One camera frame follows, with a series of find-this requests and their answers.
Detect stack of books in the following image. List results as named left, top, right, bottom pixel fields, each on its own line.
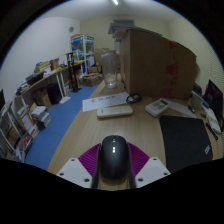
left=31, top=105, right=52, bottom=130

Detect blue and white display cabinet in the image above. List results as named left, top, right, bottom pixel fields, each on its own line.
left=70, top=34, right=95, bottom=76

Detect black floor stand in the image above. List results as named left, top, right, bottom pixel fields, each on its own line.
left=65, top=51, right=82, bottom=93

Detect white remote with screen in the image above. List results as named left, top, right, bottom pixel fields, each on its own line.
left=144, top=98, right=171, bottom=118

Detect slim white remote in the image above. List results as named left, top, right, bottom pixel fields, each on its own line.
left=96, top=105, right=134, bottom=119

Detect clear plastic jar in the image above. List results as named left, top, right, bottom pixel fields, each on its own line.
left=100, top=49, right=120, bottom=89

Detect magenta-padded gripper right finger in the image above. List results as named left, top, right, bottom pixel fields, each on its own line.
left=128, top=142, right=171, bottom=190

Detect low brown floor box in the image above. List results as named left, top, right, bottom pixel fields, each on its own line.
left=82, top=73, right=104, bottom=88

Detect black rectangular mouse pad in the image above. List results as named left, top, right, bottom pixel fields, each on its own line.
left=158, top=115, right=214, bottom=174

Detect grey window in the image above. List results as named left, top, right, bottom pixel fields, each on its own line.
left=113, top=18, right=136, bottom=28

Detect dark grey computer mouse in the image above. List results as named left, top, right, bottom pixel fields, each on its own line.
left=98, top=134, right=132, bottom=181

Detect large brown cardboard box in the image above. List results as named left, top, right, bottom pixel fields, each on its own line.
left=119, top=28, right=198, bottom=100

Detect long white side desk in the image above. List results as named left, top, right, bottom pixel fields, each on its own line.
left=14, top=61, right=84, bottom=101

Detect stacked brown cardboard boxes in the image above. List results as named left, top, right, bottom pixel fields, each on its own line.
left=94, top=47, right=109, bottom=74

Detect black bin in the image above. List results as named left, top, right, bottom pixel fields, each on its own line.
left=46, top=83, right=63, bottom=105

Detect white shelf unit with books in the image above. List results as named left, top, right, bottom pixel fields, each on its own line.
left=0, top=99, right=36, bottom=163

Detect brown box under desk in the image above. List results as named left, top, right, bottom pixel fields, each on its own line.
left=32, top=88, right=53, bottom=109

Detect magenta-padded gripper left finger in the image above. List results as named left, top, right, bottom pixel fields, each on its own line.
left=56, top=143, right=101, bottom=190

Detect white paper sheet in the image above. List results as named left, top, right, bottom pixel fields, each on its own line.
left=166, top=99, right=198, bottom=118
left=82, top=92, right=130, bottom=113

